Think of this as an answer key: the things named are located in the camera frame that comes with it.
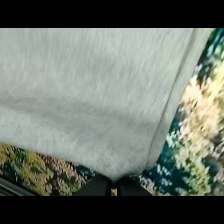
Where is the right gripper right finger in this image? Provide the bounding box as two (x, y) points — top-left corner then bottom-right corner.
(115, 175), (153, 197)

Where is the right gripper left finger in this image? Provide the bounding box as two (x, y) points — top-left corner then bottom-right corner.
(73, 174), (114, 197)

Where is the beige shirt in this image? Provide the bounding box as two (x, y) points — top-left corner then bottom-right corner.
(0, 28), (214, 183)

